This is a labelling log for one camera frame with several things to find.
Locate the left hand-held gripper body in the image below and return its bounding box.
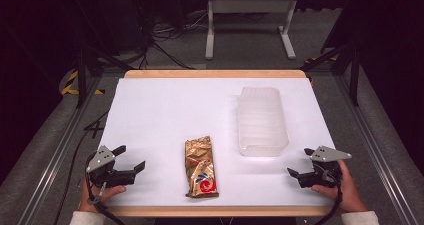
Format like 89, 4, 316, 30
87, 145, 138, 189

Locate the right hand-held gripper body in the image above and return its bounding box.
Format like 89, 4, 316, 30
298, 145, 353, 189

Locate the clear plastic container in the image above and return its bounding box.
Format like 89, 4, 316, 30
237, 86, 290, 158

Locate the gold snack packet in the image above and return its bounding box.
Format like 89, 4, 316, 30
184, 135, 220, 199

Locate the person's left hand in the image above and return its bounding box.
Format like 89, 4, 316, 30
79, 181, 128, 214

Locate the person's right hand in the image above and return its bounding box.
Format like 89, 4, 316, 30
311, 160, 368, 214

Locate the white table mat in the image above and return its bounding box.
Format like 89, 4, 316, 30
99, 77, 336, 208

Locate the yellow black floor tape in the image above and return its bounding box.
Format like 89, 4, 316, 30
59, 69, 106, 96

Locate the black tripod stand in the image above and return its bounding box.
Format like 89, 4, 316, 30
73, 31, 135, 109
299, 34, 362, 107

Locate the wooden table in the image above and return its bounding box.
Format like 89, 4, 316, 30
105, 69, 335, 218

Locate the white metal stand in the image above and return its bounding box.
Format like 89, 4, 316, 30
204, 0, 300, 60

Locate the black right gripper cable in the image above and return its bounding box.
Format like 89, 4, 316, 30
313, 181, 344, 225

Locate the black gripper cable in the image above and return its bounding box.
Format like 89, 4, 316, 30
84, 158, 127, 225
313, 181, 344, 225

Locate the thin black floor cable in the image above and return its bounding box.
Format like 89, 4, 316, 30
52, 109, 111, 225

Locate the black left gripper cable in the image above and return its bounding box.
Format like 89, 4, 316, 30
84, 158, 127, 225

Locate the aluminium frame rail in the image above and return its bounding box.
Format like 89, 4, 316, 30
334, 74, 419, 225
17, 75, 103, 225

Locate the bundle of black floor cables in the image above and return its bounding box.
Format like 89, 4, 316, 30
131, 0, 209, 70

